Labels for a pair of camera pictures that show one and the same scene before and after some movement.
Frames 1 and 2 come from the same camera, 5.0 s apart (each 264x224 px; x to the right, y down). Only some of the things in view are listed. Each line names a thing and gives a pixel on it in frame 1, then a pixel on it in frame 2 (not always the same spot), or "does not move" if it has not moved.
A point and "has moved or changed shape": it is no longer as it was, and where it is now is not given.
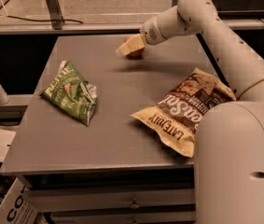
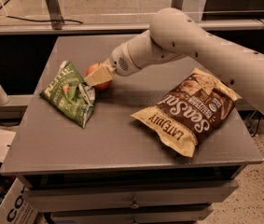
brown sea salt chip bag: x=175 y=118 does not move
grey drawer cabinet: x=114 y=170 does not move
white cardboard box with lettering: x=13 y=208 does not move
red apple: x=133 y=54 has moved or changed shape
